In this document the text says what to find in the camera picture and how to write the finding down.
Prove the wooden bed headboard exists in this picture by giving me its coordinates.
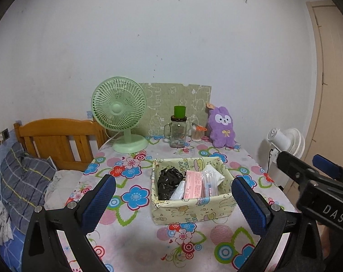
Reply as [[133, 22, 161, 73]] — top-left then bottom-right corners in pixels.
[[13, 119, 109, 172]]

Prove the white tissue pack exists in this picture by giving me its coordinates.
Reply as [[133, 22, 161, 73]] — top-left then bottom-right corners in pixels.
[[170, 180, 187, 200]]

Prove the glass jar mug green lid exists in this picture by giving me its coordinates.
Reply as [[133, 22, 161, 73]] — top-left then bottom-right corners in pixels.
[[163, 106, 188, 148]]

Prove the grey plaid pillow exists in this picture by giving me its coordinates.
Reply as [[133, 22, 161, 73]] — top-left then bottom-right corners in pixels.
[[0, 142, 57, 234]]

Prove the floral tablecloth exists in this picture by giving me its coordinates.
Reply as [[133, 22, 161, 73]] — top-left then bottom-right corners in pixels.
[[56, 134, 299, 272]]

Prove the small jar orange lid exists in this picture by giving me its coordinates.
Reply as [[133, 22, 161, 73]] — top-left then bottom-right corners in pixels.
[[191, 122, 207, 142]]

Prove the clear plastic packet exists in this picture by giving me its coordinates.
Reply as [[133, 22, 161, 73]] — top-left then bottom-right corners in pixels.
[[201, 164, 220, 198]]

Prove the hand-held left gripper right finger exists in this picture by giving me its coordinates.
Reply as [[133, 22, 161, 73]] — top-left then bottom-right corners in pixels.
[[231, 176, 322, 272]]

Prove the person's right forearm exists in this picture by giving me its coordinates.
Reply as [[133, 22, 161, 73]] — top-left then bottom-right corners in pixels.
[[319, 225, 332, 260]]

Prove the green patterned board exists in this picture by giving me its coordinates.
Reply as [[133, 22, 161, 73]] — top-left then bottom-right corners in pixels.
[[138, 83, 212, 136]]

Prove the white cable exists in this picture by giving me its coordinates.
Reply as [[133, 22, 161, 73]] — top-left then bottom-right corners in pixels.
[[0, 140, 5, 193]]

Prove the pink mask packet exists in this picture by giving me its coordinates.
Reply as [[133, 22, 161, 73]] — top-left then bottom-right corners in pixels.
[[183, 170, 204, 200]]

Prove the blue bed sheet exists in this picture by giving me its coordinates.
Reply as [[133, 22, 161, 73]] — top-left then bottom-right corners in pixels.
[[0, 229, 26, 272]]

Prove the desk fan power cord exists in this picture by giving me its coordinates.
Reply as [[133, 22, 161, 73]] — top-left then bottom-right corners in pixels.
[[99, 132, 117, 151]]

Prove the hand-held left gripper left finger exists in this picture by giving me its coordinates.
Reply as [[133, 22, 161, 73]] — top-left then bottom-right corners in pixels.
[[21, 174, 117, 272]]

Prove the white blanket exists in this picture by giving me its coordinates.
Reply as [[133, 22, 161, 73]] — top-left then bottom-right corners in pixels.
[[44, 169, 85, 210]]

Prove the beige door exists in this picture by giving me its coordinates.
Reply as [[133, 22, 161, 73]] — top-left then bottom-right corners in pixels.
[[302, 0, 343, 173]]

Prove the purple plush bunny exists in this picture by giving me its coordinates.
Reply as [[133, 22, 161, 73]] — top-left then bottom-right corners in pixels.
[[206, 103, 236, 148]]

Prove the crumpled white cloth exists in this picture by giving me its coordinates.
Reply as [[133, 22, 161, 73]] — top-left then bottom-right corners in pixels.
[[0, 201, 15, 245]]

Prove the green desk fan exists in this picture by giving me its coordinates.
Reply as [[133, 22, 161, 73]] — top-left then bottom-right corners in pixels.
[[92, 76, 149, 154]]

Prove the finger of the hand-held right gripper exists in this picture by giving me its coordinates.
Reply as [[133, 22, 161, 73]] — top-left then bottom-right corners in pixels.
[[276, 151, 331, 189], [313, 154, 343, 189]]

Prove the black plastic bag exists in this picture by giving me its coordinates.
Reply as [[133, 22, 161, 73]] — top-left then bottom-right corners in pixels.
[[157, 167, 187, 201]]

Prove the white standing fan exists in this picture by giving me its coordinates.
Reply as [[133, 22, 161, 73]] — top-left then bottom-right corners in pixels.
[[266, 127, 306, 173]]

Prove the patterned fabric storage box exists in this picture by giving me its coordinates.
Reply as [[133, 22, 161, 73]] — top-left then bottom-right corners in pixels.
[[151, 156, 236, 226]]

